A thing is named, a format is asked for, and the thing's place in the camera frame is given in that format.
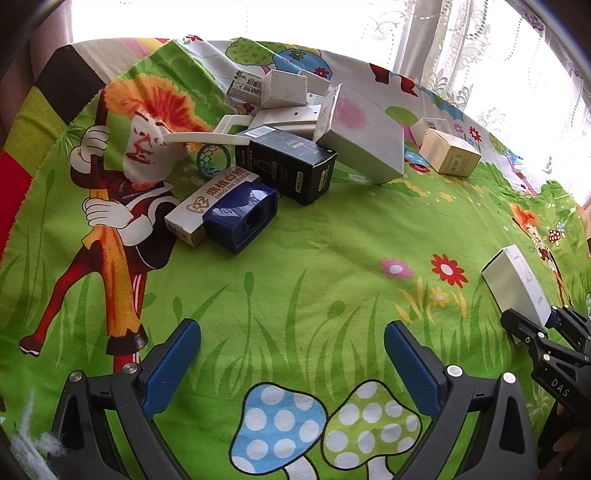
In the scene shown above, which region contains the green tape ring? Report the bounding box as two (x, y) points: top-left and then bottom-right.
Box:
(196, 143), (232, 180)

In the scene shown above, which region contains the beige box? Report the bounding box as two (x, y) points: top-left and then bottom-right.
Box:
(419, 128), (482, 178)

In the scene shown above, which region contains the white and gold box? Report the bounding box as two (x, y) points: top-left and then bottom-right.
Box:
(164, 166), (262, 247)

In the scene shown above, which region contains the small white barcode box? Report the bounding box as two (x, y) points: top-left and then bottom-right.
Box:
(410, 117), (450, 148)

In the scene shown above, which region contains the white lace curtain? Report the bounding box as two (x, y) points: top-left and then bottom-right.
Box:
(392, 0), (591, 204)

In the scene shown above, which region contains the black box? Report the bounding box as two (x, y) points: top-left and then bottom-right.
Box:
(235, 126), (339, 206)

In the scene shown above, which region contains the white fluffy tuft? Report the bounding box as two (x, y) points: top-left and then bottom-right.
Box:
(9, 388), (61, 480)

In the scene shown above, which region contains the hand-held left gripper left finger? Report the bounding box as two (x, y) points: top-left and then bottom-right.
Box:
(46, 318), (204, 480)

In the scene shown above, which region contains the white green-print box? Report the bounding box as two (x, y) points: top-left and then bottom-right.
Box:
(227, 70), (266, 103)

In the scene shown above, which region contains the plain white box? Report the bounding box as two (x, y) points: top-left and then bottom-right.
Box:
(261, 69), (308, 110)

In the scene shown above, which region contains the green cartoon printed sheet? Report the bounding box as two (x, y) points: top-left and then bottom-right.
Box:
(0, 34), (591, 480)

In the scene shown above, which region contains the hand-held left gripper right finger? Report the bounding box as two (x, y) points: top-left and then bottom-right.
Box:
(384, 320), (542, 480)

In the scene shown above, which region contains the white plastic bracket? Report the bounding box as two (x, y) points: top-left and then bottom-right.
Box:
(161, 104), (324, 148)

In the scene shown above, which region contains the large white pink-print box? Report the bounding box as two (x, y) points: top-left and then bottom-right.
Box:
(313, 84), (406, 185)

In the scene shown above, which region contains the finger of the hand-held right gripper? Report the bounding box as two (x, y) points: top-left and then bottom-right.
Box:
(501, 308), (551, 352)
(551, 305), (591, 357)

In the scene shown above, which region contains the brown curtain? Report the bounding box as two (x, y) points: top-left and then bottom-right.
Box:
(18, 0), (77, 70)

